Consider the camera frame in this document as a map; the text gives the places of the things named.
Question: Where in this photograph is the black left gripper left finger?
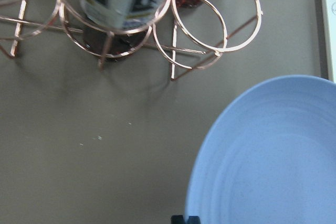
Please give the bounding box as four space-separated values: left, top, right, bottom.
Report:
171 215 184 224

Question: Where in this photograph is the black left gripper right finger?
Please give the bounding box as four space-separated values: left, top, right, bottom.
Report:
187 216 200 224

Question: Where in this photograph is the blue round plate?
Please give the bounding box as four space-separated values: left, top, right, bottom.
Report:
185 75 335 223

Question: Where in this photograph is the cream rectangular tray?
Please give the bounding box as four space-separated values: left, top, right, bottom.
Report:
322 0 335 82

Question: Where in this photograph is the copper wire bottle rack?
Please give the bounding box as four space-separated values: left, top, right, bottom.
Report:
1 0 262 80

